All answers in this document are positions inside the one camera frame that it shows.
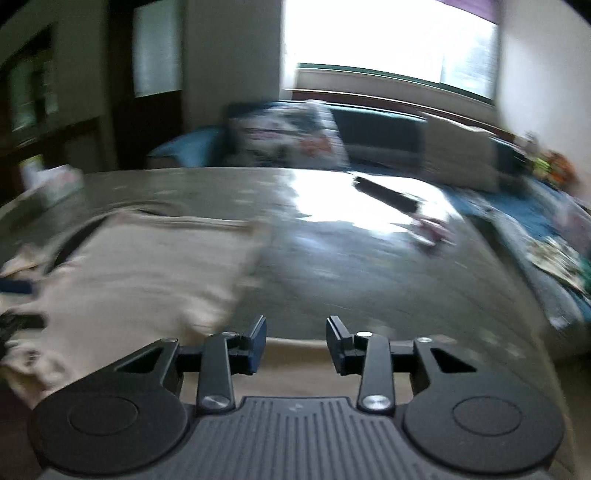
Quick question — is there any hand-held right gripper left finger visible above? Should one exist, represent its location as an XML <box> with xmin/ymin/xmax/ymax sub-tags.
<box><xmin>113</xmin><ymin>315</ymin><xmax>267</xmax><ymax>413</ymax></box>

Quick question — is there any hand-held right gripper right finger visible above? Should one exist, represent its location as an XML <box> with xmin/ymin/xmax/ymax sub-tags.
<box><xmin>326</xmin><ymin>316</ymin><xmax>477</xmax><ymax>413</ymax></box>

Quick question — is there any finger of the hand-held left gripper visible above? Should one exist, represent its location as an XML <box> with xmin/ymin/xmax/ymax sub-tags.
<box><xmin>0</xmin><ymin>313</ymin><xmax>48</xmax><ymax>330</ymax></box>
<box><xmin>0</xmin><ymin>278</ymin><xmax>36</xmax><ymax>295</ymax></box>

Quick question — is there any cream fleece garment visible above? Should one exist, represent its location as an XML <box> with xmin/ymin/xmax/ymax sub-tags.
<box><xmin>0</xmin><ymin>210</ymin><xmax>416</xmax><ymax>407</ymax></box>

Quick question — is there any round table burner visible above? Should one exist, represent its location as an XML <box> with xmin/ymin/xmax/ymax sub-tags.
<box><xmin>46</xmin><ymin>210</ymin><xmax>155</xmax><ymax>274</ymax></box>

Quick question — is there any white box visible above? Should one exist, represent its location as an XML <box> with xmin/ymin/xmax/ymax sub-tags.
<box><xmin>20</xmin><ymin>164</ymin><xmax>85</xmax><ymax>207</ymax></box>

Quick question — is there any black remote control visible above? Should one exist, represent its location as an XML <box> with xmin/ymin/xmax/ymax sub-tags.
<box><xmin>352</xmin><ymin>176</ymin><xmax>419</xmax><ymax>214</ymax></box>

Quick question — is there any dark wooden door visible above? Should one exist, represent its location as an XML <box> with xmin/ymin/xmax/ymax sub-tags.
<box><xmin>107</xmin><ymin>0</ymin><xmax>186</xmax><ymax>172</ymax></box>

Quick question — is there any butterfly print pillow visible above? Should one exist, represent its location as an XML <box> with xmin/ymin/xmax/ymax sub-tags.
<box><xmin>223</xmin><ymin>102</ymin><xmax>352</xmax><ymax>169</ymax></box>

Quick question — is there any teal corner sofa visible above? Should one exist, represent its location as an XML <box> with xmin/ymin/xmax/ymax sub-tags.
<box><xmin>147</xmin><ymin>98</ymin><xmax>591</xmax><ymax>335</ymax></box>

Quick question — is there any white printed cloth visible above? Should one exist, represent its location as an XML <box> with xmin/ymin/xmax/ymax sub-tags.
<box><xmin>525</xmin><ymin>234</ymin><xmax>588</xmax><ymax>292</ymax></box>

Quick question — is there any beige pillow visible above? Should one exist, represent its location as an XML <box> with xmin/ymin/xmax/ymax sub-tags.
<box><xmin>421</xmin><ymin>113</ymin><xmax>503</xmax><ymax>193</ymax></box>

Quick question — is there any orange plush toy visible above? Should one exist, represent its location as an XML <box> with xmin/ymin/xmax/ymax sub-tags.
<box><xmin>549</xmin><ymin>152</ymin><xmax>578</xmax><ymax>186</ymax></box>

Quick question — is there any green framed window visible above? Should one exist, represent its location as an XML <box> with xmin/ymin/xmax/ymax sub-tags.
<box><xmin>281</xmin><ymin>0</ymin><xmax>503</xmax><ymax>101</ymax></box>

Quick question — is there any pink hair tie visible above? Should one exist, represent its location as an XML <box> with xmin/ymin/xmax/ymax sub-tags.
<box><xmin>412</xmin><ymin>216</ymin><xmax>452</xmax><ymax>248</ymax></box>

